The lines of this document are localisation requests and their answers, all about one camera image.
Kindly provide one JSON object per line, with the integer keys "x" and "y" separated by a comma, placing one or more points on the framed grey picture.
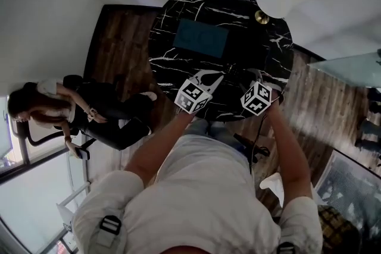
{"x": 354, "y": 184}

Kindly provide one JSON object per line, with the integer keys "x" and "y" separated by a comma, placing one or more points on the person's blue jeans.
{"x": 198, "y": 127}

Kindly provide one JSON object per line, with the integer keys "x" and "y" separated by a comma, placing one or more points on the frosted glass table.
{"x": 348, "y": 68}

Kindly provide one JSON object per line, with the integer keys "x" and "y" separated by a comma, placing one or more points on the person's white shirt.
{"x": 190, "y": 202}

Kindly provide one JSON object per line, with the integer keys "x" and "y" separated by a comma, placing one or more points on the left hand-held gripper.
{"x": 193, "y": 95}

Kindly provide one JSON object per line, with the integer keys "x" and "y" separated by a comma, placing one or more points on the black office chair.
{"x": 38, "y": 139}

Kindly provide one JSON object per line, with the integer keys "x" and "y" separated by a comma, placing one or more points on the dark window frame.
{"x": 26, "y": 157}

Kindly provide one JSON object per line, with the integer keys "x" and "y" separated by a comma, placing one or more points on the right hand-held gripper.
{"x": 256, "y": 99}

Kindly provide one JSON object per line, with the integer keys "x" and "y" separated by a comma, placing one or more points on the person's right forearm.
{"x": 287, "y": 151}

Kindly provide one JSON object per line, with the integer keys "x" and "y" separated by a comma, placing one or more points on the white metal rack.
{"x": 70, "y": 202}

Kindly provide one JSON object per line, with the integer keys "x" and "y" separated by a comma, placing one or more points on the plaid fabric bag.
{"x": 337, "y": 229}

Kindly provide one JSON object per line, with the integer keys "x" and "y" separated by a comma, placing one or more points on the person's left forearm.
{"x": 160, "y": 142}

